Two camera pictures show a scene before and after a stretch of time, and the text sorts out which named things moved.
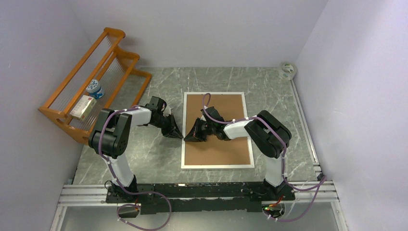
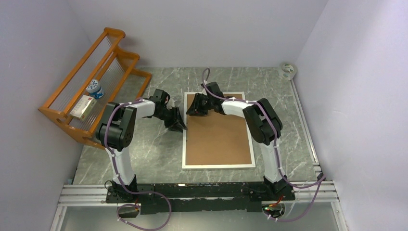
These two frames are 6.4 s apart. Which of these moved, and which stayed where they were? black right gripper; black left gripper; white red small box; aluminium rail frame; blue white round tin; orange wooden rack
Moved: black left gripper; black right gripper
Stayed: orange wooden rack; aluminium rail frame; blue white round tin; white red small box
